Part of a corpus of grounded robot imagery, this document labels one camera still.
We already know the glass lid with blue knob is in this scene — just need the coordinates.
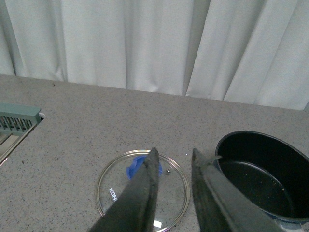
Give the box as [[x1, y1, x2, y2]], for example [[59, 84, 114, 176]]
[[95, 150, 190, 232]]

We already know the dark blue saucepan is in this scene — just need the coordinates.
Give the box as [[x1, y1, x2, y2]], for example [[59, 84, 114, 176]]
[[215, 130, 309, 232]]

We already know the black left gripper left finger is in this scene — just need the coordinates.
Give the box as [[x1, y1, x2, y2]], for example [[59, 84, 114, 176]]
[[89, 147, 159, 232]]

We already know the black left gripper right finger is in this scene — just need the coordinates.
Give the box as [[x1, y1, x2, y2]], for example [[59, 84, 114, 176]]
[[192, 148, 283, 232]]

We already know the green metal dish rack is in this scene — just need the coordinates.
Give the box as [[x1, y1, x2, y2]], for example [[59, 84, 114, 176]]
[[0, 102, 46, 164]]

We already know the white curtain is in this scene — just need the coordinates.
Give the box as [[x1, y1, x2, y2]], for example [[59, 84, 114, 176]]
[[0, 0, 309, 110]]

